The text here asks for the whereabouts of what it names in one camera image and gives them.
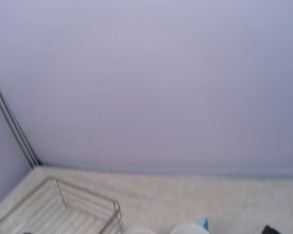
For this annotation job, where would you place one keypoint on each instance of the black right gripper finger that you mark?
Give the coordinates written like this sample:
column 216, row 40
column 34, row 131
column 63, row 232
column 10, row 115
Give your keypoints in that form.
column 269, row 230

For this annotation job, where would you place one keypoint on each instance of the light blue faceted cup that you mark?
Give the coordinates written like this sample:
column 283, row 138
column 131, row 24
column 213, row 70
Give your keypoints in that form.
column 201, row 226

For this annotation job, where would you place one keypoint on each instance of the light green mug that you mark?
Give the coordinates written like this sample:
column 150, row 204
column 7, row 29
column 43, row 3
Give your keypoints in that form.
column 141, row 230

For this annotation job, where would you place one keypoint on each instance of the steel wire dish rack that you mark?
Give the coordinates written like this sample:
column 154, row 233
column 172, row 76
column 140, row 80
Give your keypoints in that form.
column 56, row 206

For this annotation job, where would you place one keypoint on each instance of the left aluminium frame post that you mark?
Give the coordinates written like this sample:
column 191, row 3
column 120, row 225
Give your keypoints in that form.
column 22, row 141

